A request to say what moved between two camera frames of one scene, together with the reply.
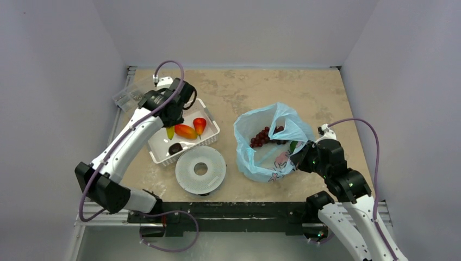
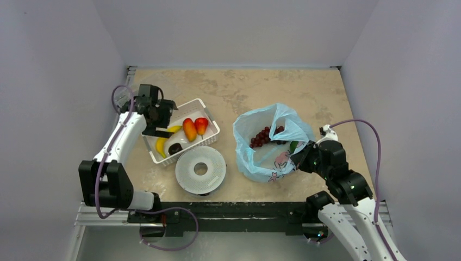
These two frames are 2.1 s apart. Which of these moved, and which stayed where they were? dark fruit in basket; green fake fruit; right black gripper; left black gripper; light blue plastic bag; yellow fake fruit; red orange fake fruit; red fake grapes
Moved: yellow fake fruit; left black gripper; red orange fake fruit
Stayed: dark fruit in basket; green fake fruit; red fake grapes; right black gripper; light blue plastic bag
